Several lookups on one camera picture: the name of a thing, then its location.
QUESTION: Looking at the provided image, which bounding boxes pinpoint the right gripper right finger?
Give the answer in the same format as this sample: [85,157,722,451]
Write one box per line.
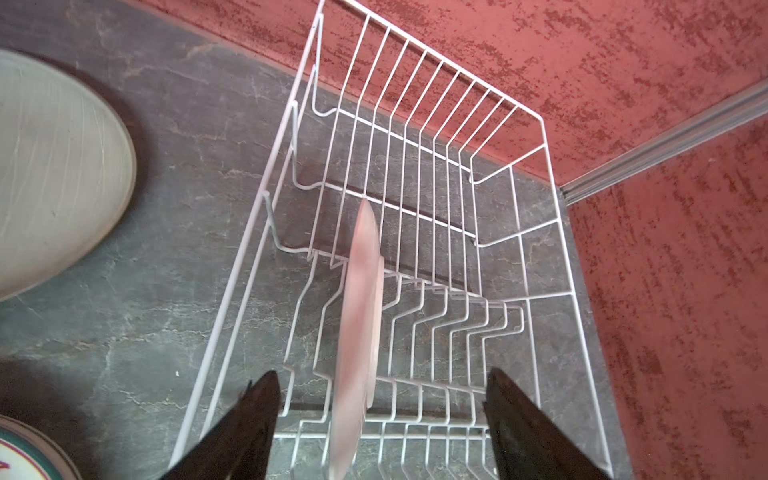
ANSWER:
[483,367,609,479]

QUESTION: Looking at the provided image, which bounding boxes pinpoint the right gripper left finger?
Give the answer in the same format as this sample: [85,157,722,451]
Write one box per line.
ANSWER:
[163,370,281,479]

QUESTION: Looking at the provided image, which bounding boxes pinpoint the green rimmed text plate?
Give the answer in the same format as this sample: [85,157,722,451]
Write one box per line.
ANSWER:
[329,200,384,479]

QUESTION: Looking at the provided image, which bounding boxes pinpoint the white plate orange print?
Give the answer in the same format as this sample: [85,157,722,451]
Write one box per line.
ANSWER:
[1,415,82,480]

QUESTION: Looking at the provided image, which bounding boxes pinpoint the plain grey ceramic plate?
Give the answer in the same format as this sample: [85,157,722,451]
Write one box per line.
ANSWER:
[1,49,138,299]

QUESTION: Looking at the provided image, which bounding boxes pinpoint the white wire dish rack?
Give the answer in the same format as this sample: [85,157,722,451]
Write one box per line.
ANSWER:
[170,1,614,479]

